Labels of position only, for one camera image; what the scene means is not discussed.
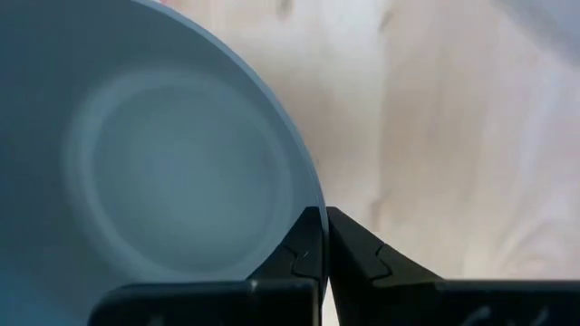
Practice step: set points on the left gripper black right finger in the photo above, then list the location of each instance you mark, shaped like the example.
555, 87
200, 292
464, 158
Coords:
362, 258

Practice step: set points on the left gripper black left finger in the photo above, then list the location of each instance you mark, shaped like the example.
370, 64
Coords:
299, 253

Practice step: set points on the grey round bowl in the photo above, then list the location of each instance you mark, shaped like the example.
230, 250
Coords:
181, 172

